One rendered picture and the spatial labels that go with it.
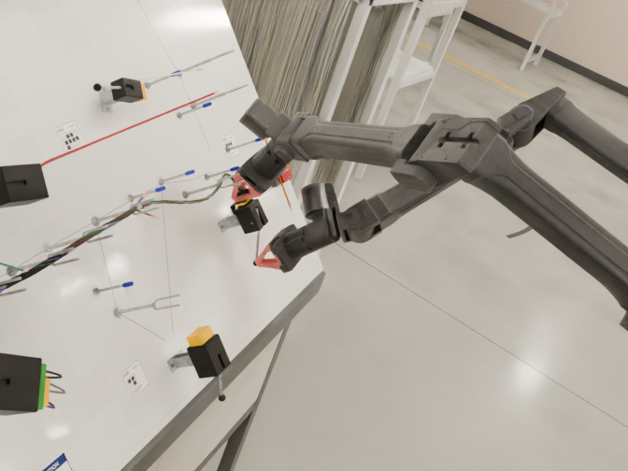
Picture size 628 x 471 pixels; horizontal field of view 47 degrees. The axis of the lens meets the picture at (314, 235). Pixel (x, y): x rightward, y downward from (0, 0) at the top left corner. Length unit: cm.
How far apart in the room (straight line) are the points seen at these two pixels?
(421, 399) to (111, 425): 193
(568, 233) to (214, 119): 89
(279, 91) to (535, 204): 138
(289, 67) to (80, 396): 132
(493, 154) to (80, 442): 75
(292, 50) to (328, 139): 105
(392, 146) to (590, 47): 853
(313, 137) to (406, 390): 192
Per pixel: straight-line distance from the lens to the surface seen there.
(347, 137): 115
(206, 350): 129
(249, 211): 148
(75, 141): 131
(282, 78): 226
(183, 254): 143
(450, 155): 94
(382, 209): 143
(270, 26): 223
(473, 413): 310
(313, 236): 144
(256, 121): 135
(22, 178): 108
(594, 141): 152
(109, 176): 134
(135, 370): 130
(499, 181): 94
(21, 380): 98
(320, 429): 270
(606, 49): 950
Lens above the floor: 186
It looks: 30 degrees down
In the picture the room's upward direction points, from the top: 21 degrees clockwise
